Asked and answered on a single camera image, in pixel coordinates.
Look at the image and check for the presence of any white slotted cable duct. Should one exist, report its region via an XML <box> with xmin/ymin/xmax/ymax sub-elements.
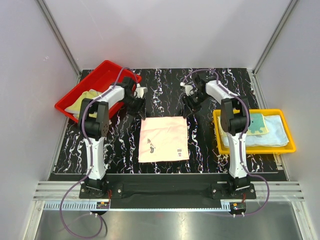
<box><xmin>43</xmin><ymin>201</ymin><xmax>108</xmax><ymax>211</ymax></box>

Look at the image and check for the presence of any left connector box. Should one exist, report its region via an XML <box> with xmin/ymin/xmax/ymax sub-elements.
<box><xmin>96</xmin><ymin>201</ymin><xmax>110</xmax><ymax>210</ymax></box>

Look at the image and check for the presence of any yellow plastic bin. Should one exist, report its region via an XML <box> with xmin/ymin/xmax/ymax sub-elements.
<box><xmin>213</xmin><ymin>109</ymin><xmax>296</xmax><ymax>155</ymax></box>

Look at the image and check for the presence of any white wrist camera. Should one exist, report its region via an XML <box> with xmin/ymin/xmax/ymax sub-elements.
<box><xmin>133</xmin><ymin>86</ymin><xmax>148</xmax><ymax>99</ymax></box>
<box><xmin>180</xmin><ymin>82</ymin><xmax>194</xmax><ymax>96</ymax></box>

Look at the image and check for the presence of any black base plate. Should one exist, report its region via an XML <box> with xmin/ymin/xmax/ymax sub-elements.
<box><xmin>79</xmin><ymin>181</ymin><xmax>257</xmax><ymax>200</ymax></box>

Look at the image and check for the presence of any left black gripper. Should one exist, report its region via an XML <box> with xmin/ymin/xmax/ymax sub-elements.
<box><xmin>120</xmin><ymin>95</ymin><xmax>147</xmax><ymax>120</ymax></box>

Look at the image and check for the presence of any red plastic bin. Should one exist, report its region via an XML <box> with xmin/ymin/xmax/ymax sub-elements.
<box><xmin>54</xmin><ymin>60</ymin><xmax>142</xmax><ymax>123</ymax></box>

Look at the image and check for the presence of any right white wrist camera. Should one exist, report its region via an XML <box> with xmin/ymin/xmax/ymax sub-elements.
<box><xmin>180</xmin><ymin>82</ymin><xmax>194</xmax><ymax>96</ymax></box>

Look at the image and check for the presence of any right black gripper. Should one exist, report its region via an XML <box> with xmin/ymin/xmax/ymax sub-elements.
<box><xmin>181</xmin><ymin>91</ymin><xmax>210</xmax><ymax>119</ymax></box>

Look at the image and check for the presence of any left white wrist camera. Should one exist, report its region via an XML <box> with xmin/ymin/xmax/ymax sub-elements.
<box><xmin>133</xmin><ymin>86</ymin><xmax>148</xmax><ymax>99</ymax></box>

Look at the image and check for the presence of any connector box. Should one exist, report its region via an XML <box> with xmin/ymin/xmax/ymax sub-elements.
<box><xmin>230</xmin><ymin>202</ymin><xmax>247</xmax><ymax>212</ymax></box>
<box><xmin>96</xmin><ymin>201</ymin><xmax>110</xmax><ymax>210</ymax></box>

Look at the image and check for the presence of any pastel yellow pink towel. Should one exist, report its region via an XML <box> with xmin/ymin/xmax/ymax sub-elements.
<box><xmin>217</xmin><ymin>112</ymin><xmax>270</xmax><ymax>138</ymax></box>

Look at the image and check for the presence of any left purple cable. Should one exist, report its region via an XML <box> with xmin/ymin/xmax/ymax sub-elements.
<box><xmin>58</xmin><ymin>66</ymin><xmax>142</xmax><ymax>238</ymax></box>

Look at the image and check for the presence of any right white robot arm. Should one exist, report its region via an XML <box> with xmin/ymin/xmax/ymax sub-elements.
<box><xmin>180</xmin><ymin>75</ymin><xmax>251</xmax><ymax>199</ymax></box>

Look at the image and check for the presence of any right connector box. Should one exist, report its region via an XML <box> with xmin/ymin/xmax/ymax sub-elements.
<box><xmin>230</xmin><ymin>202</ymin><xmax>247</xmax><ymax>212</ymax></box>

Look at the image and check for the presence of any grey yellow frog towel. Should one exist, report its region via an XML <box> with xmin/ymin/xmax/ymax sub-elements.
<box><xmin>65</xmin><ymin>88</ymin><xmax>103</xmax><ymax>120</ymax></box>

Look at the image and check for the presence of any aluminium rail frame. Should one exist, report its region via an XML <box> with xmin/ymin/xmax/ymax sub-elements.
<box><xmin>33</xmin><ymin>181</ymin><xmax>304</xmax><ymax>202</ymax></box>

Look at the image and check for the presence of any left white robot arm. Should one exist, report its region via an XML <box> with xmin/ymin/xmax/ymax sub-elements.
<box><xmin>78</xmin><ymin>77</ymin><xmax>148</xmax><ymax>198</ymax></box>

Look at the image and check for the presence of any light blue towel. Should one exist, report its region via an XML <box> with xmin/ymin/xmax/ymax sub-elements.
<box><xmin>222</xmin><ymin>114</ymin><xmax>288</xmax><ymax>148</ymax></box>

